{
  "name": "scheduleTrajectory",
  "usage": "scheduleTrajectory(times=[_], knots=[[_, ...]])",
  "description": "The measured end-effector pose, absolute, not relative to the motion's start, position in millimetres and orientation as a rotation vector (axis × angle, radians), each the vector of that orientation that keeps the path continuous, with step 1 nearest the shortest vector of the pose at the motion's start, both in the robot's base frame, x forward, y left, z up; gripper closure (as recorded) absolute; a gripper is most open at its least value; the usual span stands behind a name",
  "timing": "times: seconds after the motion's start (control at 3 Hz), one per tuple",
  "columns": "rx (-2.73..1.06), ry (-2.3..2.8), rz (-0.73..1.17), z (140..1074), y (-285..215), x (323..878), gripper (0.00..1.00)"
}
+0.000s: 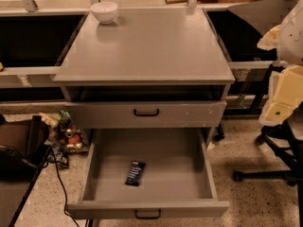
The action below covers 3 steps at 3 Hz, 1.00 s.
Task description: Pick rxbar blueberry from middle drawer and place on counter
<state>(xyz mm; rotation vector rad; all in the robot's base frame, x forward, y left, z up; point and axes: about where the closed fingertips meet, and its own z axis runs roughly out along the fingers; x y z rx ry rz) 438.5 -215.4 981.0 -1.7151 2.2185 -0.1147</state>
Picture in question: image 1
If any blue rxbar blueberry bar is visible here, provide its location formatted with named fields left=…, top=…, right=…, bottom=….
left=125, top=161, right=146, bottom=186

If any closed grey upper drawer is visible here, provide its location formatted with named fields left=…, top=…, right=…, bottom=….
left=66, top=101, right=226, bottom=129

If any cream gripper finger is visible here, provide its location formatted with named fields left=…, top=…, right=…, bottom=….
left=257, top=26, right=280, bottom=51

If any black cable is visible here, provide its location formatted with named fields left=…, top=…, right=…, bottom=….
left=46, top=145, right=81, bottom=227

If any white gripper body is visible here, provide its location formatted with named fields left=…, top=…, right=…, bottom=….
left=258, top=65, right=303, bottom=126

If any black side table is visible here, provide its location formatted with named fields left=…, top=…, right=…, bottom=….
left=0, top=115, right=49, bottom=227

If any pile of snack items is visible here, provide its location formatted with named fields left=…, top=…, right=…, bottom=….
left=39, top=110, right=88, bottom=153

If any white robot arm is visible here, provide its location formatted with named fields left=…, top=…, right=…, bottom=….
left=257, top=0, right=303, bottom=126

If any open grey middle drawer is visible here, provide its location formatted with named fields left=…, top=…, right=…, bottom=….
left=68, top=129, right=229, bottom=219

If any white bowl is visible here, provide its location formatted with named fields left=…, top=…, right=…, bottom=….
left=90, top=2, right=118, bottom=24

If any wooden stick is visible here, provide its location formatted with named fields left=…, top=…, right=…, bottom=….
left=165, top=0, right=187, bottom=5

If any grey drawer cabinet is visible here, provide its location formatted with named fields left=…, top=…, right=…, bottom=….
left=52, top=7, right=236, bottom=147

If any blue snack bag on floor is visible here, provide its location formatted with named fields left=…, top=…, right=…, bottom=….
left=47, top=145, right=69, bottom=167

